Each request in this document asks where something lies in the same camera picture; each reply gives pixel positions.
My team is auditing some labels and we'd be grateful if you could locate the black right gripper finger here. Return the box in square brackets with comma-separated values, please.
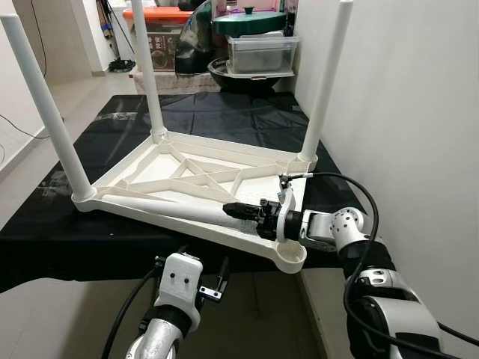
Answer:
[223, 202, 263, 221]

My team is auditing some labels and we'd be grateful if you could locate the white plastic table leg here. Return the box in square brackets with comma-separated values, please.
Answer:
[0, 13, 98, 204]
[131, 0, 169, 143]
[97, 187, 263, 229]
[298, 0, 354, 164]

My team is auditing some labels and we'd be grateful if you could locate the black round basin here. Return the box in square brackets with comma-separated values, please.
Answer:
[207, 58, 297, 95]

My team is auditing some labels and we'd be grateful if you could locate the beige patterned box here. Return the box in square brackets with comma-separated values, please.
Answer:
[135, 71, 225, 95]

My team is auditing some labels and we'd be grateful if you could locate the clear plastic storage box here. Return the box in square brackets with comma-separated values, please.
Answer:
[227, 34, 302, 77]

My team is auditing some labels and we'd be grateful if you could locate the black plastic bag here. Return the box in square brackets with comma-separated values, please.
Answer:
[176, 6, 227, 76]

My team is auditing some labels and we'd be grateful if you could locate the black tablecloth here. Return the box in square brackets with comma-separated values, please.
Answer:
[0, 93, 391, 294]

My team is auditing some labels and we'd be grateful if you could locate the green round lid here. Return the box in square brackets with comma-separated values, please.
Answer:
[213, 6, 290, 38]

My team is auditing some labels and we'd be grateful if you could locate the mop with black head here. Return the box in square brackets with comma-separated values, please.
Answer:
[103, 0, 137, 74]

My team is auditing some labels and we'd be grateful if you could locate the orange lid storage box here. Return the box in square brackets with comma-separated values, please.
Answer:
[142, 6, 194, 73]

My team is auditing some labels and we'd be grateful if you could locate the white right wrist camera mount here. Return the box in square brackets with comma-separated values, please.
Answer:
[274, 174, 300, 245]

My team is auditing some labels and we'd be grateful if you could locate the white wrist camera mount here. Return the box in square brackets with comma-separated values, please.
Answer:
[161, 253, 205, 331]
[274, 174, 300, 245]

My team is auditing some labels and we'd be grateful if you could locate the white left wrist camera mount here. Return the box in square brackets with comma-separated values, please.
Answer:
[161, 253, 205, 331]

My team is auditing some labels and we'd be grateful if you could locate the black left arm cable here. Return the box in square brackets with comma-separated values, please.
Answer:
[101, 258, 167, 359]

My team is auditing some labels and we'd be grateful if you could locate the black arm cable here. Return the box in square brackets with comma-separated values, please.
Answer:
[101, 258, 167, 359]
[278, 172, 479, 359]

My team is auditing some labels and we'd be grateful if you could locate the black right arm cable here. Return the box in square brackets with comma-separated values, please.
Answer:
[278, 172, 479, 359]

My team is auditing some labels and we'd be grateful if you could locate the black wall cable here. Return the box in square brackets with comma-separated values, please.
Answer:
[0, 114, 47, 141]

